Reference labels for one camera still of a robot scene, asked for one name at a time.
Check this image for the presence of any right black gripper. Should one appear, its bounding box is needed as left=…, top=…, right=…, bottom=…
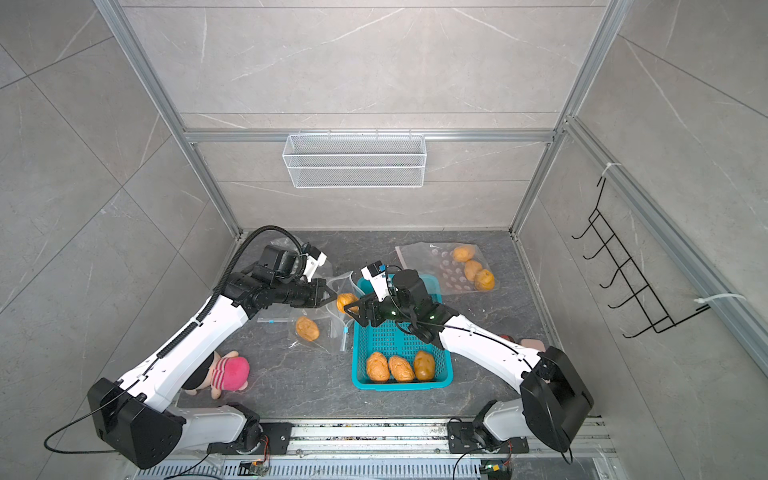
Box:
left=347, top=288, right=419, bottom=328

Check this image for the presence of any clear pink-dotted zipper bag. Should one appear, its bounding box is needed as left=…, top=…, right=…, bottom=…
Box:
left=395, top=242, right=499, bottom=295

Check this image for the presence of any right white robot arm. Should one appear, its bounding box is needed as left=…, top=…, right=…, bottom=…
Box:
left=345, top=262, right=594, bottom=455

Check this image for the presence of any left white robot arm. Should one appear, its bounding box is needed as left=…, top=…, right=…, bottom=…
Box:
left=87, top=272, right=337, bottom=469

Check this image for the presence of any teal plastic basket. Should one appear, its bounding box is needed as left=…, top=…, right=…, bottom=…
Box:
left=351, top=307, right=454, bottom=392

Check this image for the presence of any pink plush pig toy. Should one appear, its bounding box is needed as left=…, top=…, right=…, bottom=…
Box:
left=181, top=351, right=250, bottom=400

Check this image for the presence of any checkered beige cloth item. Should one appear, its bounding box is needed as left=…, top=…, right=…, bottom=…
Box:
left=502, top=335, right=546, bottom=352

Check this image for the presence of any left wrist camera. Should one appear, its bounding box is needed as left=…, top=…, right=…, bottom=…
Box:
left=302, top=243, right=327, bottom=282

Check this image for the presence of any black corrugated cable conduit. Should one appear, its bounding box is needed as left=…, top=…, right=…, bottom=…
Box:
left=155, top=224, right=307, bottom=361

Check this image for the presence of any white wire mesh shelf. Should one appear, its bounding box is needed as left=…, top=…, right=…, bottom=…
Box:
left=282, top=133, right=428, bottom=189

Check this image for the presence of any metal base rail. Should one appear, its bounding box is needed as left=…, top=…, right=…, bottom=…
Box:
left=116, top=418, right=626, bottom=479

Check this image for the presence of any black wire hook rack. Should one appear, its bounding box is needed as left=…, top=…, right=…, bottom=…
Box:
left=571, top=177, right=711, bottom=339

